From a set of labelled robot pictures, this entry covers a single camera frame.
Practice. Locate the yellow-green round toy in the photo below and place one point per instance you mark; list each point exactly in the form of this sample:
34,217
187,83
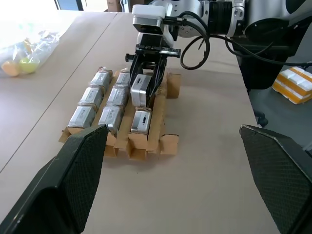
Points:
29,65

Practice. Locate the dark robot body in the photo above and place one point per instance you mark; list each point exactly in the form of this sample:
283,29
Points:
263,65

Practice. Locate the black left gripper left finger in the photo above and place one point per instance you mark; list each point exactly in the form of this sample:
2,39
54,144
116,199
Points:
61,180

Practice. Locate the clear plastic bag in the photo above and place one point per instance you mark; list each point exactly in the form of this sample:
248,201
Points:
41,46

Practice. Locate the orange round toy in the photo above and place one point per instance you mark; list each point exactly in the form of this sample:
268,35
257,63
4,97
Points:
10,68

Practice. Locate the black caster wheel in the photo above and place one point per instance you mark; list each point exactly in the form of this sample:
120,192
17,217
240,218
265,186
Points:
262,118

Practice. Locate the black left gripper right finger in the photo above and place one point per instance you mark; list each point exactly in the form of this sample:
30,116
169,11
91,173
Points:
282,175

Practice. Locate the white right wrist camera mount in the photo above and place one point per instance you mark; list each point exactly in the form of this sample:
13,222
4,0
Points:
148,11

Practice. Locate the brown cardboard box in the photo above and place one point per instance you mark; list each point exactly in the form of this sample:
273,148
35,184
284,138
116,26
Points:
118,5

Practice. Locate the yellow and white foam box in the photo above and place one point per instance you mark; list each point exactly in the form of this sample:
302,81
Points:
293,84

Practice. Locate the cardboard divider tray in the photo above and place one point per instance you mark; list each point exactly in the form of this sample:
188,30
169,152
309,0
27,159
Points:
157,117

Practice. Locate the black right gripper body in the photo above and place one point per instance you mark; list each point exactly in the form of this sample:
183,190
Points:
151,50

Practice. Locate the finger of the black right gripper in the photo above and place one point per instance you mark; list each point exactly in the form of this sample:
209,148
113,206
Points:
136,65
158,75

